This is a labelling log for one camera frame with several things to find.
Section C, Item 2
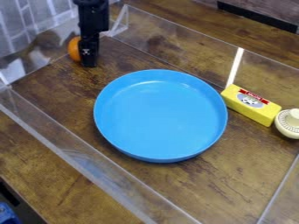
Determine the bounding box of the orange toy ball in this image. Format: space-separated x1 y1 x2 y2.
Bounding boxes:
68 36 80 62

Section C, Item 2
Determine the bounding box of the yellow toy butter block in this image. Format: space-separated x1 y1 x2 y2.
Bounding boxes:
220 84 282 127

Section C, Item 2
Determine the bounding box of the clear acrylic enclosure wall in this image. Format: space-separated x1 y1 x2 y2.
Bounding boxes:
0 0 299 224

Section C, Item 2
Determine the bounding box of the blue object at corner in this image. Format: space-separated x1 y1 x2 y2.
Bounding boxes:
0 202 20 224

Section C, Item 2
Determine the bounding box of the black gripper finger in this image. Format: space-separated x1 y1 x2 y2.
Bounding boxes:
79 39 99 67

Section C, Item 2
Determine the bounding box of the round blue tray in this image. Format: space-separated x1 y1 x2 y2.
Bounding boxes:
93 69 228 163

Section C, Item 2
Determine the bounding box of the cream round toy mushroom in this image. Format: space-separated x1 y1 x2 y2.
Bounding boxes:
275 108 299 139

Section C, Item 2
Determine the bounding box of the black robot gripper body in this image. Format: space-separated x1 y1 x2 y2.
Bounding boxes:
72 0 109 39

